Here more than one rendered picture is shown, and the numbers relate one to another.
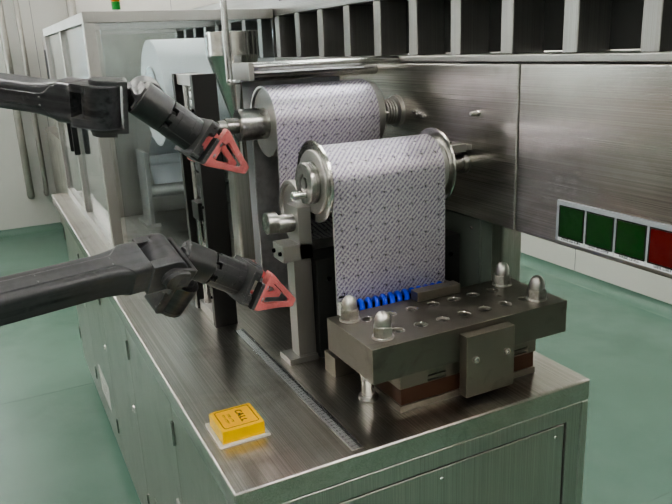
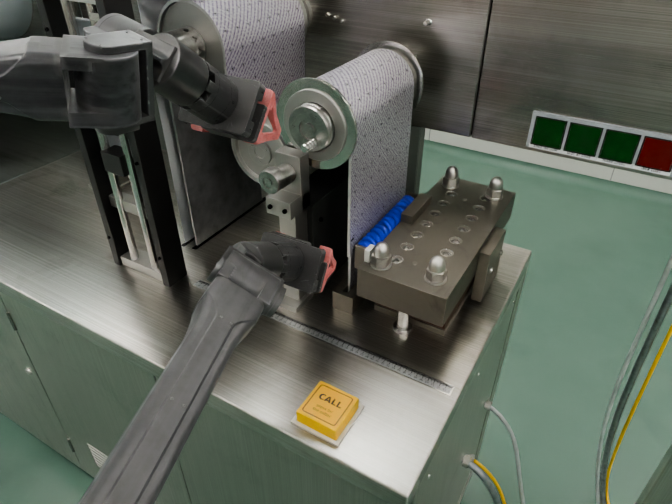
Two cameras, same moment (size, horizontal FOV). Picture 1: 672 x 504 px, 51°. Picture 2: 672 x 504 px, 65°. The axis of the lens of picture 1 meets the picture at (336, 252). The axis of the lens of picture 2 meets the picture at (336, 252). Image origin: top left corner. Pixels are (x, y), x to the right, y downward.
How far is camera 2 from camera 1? 0.72 m
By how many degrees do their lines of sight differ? 35
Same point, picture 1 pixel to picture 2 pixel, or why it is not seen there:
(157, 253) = (252, 281)
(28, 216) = not seen: outside the picture
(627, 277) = not seen: hidden behind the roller
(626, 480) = not seen: hidden behind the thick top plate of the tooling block
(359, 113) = (290, 24)
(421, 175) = (402, 98)
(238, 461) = (369, 454)
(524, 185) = (488, 96)
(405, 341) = (459, 278)
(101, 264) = (221, 331)
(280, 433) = (371, 401)
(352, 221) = (361, 163)
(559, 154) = (540, 68)
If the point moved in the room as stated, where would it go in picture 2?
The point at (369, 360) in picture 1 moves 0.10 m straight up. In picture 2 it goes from (439, 307) to (447, 256)
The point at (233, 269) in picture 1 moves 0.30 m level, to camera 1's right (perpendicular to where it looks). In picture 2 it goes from (294, 257) to (455, 198)
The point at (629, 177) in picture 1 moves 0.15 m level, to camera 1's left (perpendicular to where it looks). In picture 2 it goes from (626, 92) to (568, 110)
